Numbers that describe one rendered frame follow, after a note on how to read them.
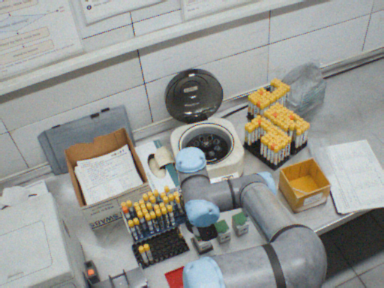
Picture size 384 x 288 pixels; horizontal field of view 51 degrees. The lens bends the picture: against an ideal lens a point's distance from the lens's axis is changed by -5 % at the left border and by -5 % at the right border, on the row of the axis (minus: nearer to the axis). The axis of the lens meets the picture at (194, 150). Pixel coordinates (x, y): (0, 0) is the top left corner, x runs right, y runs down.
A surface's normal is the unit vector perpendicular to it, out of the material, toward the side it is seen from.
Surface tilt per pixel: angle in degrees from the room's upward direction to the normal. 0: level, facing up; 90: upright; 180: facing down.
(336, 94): 0
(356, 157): 1
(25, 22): 93
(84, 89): 90
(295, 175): 90
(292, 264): 11
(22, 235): 0
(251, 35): 90
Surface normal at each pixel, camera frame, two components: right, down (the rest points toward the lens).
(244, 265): -0.11, -0.76
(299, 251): 0.20, -0.81
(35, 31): 0.37, 0.72
